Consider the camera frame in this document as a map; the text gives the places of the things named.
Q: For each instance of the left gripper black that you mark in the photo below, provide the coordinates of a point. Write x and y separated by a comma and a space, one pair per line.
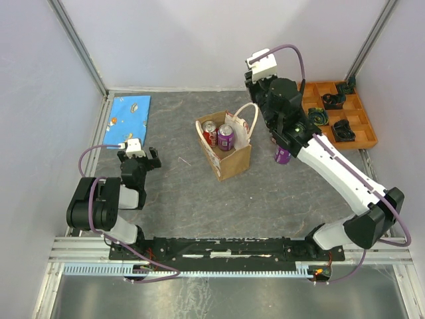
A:
152, 163

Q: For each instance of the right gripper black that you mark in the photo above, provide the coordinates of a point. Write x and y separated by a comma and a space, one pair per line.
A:
262, 82

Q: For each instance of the purple soda can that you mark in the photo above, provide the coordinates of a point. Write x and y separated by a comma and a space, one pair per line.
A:
225, 137
282, 156

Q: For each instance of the brown paper bag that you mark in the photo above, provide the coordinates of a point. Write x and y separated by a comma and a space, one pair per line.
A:
237, 160

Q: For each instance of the red soda can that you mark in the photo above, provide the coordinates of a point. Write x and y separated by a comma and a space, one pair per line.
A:
210, 133

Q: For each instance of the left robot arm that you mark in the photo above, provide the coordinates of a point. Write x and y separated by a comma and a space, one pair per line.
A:
95, 206

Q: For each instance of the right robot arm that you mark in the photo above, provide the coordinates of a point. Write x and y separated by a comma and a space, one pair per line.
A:
375, 208

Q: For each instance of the blue patterned cloth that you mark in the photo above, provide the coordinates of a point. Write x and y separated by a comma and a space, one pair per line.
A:
128, 119

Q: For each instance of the rolled green blue sock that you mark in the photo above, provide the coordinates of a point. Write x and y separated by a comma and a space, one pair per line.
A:
318, 116

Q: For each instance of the rolled black sock upper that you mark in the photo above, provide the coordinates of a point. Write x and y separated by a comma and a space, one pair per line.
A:
333, 101

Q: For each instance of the rolled black sock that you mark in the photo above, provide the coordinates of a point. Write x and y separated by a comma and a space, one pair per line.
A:
333, 101
342, 131

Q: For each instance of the rolled sock corner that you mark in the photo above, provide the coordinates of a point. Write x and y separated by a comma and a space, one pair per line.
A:
347, 87

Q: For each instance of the rolled black sock lower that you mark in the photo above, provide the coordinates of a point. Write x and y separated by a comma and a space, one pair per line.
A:
342, 131

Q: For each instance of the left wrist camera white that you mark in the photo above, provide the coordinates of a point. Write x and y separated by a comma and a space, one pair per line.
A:
133, 148

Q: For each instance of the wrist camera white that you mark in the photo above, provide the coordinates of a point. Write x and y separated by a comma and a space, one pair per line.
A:
264, 68
133, 148

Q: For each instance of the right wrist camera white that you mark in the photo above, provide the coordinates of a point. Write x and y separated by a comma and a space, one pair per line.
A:
264, 68

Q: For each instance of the aluminium frame rail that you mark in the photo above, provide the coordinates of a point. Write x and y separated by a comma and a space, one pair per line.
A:
94, 250

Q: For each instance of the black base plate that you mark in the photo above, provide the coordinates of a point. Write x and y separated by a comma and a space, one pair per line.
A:
225, 255

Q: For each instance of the right corner aluminium post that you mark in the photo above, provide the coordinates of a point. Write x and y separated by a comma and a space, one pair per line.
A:
373, 35

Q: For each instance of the corner aluminium post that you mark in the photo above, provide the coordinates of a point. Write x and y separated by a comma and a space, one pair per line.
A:
373, 35
69, 28

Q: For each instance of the left corner aluminium post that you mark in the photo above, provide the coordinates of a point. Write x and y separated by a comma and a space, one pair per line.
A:
69, 28

